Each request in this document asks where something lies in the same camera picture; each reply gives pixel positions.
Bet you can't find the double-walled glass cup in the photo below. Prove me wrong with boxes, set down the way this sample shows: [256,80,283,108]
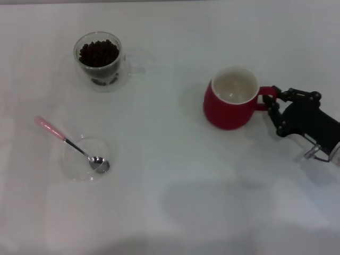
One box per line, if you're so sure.
[73,31,146,93]

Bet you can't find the pink-handled metal spoon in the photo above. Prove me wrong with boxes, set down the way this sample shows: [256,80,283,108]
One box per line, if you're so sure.
[33,116,111,174]

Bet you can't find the right wrist cable with plug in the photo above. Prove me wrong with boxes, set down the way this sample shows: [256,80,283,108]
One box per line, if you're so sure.
[303,138,333,163]

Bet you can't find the coffee beans in glass cup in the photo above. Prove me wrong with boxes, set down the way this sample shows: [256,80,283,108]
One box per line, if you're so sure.
[79,39,120,86]

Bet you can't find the red mug white inside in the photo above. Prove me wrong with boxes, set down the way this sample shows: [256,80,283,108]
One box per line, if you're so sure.
[203,66,279,131]

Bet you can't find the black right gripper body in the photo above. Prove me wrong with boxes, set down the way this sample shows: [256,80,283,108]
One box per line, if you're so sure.
[283,100,340,155]

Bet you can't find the clear glass saucer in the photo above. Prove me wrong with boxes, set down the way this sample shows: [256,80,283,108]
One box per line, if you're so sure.
[61,135,112,183]

